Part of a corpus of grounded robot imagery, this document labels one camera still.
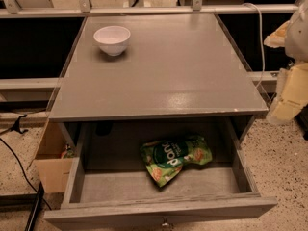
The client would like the cardboard box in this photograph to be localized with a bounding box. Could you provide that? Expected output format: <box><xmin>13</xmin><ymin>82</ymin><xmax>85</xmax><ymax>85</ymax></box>
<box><xmin>32</xmin><ymin>121</ymin><xmax>73</xmax><ymax>193</ymax></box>

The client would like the black floor cable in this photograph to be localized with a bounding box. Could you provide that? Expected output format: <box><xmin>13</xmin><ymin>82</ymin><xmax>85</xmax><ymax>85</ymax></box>
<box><xmin>0</xmin><ymin>137</ymin><xmax>52</xmax><ymax>211</ymax></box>

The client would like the grey wooden cabinet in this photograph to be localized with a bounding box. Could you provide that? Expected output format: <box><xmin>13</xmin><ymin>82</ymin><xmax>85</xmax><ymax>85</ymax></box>
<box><xmin>47</xmin><ymin>13</ymin><xmax>270</xmax><ymax>152</ymax></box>

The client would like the black bar on floor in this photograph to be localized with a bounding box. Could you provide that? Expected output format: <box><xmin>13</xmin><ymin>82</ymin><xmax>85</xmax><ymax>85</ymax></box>
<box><xmin>24</xmin><ymin>184</ymin><xmax>44</xmax><ymax>231</ymax></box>

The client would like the white ceramic bowl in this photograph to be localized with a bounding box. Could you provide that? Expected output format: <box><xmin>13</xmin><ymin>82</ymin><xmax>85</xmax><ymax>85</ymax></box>
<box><xmin>93</xmin><ymin>26</ymin><xmax>131</xmax><ymax>56</ymax></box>

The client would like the open grey top drawer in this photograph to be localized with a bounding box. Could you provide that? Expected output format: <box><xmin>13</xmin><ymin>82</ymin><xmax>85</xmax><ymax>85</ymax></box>
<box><xmin>45</xmin><ymin>117</ymin><xmax>277</xmax><ymax>231</ymax></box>

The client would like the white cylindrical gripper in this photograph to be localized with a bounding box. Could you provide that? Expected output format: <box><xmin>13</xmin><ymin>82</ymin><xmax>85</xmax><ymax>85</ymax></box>
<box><xmin>264</xmin><ymin>0</ymin><xmax>308</xmax><ymax>124</ymax></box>

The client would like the green rice chip bag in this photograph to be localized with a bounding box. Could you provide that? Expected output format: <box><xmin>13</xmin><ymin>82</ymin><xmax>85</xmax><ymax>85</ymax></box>
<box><xmin>140</xmin><ymin>135</ymin><xmax>213</xmax><ymax>187</ymax></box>

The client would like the small packet in box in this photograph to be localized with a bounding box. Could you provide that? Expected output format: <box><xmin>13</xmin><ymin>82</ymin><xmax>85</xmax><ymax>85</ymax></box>
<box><xmin>61</xmin><ymin>144</ymin><xmax>74</xmax><ymax>159</ymax></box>

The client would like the white cable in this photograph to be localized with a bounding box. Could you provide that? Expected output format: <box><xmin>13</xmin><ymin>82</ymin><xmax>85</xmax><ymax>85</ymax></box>
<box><xmin>242</xmin><ymin>2</ymin><xmax>267</xmax><ymax>90</ymax></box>

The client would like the upper metal rail frame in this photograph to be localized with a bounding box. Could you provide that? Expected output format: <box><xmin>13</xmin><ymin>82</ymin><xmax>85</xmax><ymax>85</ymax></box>
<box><xmin>0</xmin><ymin>0</ymin><xmax>303</xmax><ymax>18</ymax></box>

